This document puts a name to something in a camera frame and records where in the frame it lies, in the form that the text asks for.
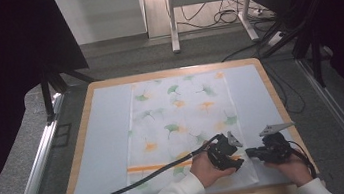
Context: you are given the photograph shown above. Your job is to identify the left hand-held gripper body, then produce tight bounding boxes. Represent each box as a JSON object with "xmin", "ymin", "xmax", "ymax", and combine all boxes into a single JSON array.
[{"xmin": 204, "ymin": 129, "xmax": 247, "ymax": 174}]

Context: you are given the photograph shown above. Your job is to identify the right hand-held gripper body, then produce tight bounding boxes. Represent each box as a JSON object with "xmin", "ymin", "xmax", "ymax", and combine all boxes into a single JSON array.
[{"xmin": 257, "ymin": 120, "xmax": 300, "ymax": 167}]

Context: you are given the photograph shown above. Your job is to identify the white leaf-print cloth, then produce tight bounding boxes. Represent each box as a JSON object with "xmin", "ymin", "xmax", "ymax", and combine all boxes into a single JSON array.
[{"xmin": 110, "ymin": 66, "xmax": 262, "ymax": 194}]

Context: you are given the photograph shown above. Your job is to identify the person's left hand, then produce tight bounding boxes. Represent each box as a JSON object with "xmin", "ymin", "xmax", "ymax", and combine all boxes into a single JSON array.
[{"xmin": 185, "ymin": 136, "xmax": 240, "ymax": 190}]

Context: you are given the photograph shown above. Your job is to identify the person's right hand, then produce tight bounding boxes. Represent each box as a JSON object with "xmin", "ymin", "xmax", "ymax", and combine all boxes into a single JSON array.
[{"xmin": 262, "ymin": 149, "xmax": 315, "ymax": 192}]

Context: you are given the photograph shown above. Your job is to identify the white power adapter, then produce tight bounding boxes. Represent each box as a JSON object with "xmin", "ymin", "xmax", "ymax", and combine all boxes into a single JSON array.
[{"xmin": 265, "ymin": 29, "xmax": 289, "ymax": 48}]

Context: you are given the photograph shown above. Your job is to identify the black metal stand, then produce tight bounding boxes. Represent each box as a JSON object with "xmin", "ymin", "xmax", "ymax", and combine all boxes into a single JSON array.
[
  {"xmin": 37, "ymin": 61, "xmax": 105, "ymax": 124},
  {"xmin": 251, "ymin": 0, "xmax": 344, "ymax": 96}
]

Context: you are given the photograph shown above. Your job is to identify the wooden-edged white table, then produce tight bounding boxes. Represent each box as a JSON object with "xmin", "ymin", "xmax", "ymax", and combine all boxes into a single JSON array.
[{"xmin": 41, "ymin": 50, "xmax": 324, "ymax": 194}]

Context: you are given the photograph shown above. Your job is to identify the white power strip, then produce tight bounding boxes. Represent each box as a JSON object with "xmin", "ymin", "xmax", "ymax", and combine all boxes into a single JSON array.
[{"xmin": 247, "ymin": 5, "xmax": 278, "ymax": 22}]

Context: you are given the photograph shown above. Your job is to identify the dark floor grate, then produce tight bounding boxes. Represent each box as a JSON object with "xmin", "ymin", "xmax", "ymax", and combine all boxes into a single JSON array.
[{"xmin": 50, "ymin": 122, "xmax": 76, "ymax": 149}]

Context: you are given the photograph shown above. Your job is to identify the white cabinet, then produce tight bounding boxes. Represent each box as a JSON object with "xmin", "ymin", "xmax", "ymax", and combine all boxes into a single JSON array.
[{"xmin": 54, "ymin": 0, "xmax": 150, "ymax": 49}]

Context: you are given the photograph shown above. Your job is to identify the right hand-held gripper black cable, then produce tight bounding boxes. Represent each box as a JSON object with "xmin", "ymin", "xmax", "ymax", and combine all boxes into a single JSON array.
[{"xmin": 287, "ymin": 136, "xmax": 319, "ymax": 182}]

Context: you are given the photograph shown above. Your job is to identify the hand-held gripper black cable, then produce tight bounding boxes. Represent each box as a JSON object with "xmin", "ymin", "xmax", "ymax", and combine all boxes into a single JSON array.
[
  {"xmin": 46, "ymin": 133, "xmax": 231, "ymax": 194},
  {"xmin": 287, "ymin": 136, "xmax": 319, "ymax": 182}
]

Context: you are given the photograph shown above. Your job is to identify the thin black floor cable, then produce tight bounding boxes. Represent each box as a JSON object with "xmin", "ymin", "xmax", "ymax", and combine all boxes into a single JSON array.
[{"xmin": 261, "ymin": 57, "xmax": 307, "ymax": 118}]

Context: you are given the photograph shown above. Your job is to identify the left hand-held gripper black cable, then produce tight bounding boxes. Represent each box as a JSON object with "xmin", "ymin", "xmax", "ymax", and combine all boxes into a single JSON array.
[{"xmin": 46, "ymin": 133, "xmax": 231, "ymax": 194}]

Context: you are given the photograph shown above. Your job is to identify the black looped floor cable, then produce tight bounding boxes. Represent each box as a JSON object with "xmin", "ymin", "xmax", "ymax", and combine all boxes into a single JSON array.
[{"xmin": 174, "ymin": 0, "xmax": 245, "ymax": 33}]

